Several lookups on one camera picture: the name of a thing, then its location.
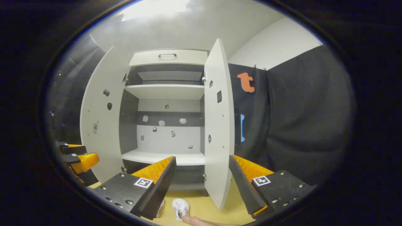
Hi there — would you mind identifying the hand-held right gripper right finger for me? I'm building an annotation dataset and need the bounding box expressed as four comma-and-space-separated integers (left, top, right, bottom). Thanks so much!
228, 154, 317, 219

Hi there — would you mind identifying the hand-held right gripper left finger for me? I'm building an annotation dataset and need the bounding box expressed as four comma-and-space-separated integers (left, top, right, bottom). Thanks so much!
93, 156, 177, 220

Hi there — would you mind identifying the white cabinet door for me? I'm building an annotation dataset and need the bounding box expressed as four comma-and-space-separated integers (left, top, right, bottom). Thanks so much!
80, 46, 132, 183
204, 38, 235, 210

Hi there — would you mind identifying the white shoe cabinet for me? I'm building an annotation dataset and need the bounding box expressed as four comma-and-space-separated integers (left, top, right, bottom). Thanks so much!
119, 49, 209, 191

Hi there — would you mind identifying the white cabinet drawer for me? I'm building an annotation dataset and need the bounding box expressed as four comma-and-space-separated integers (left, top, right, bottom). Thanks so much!
129, 49, 208, 67

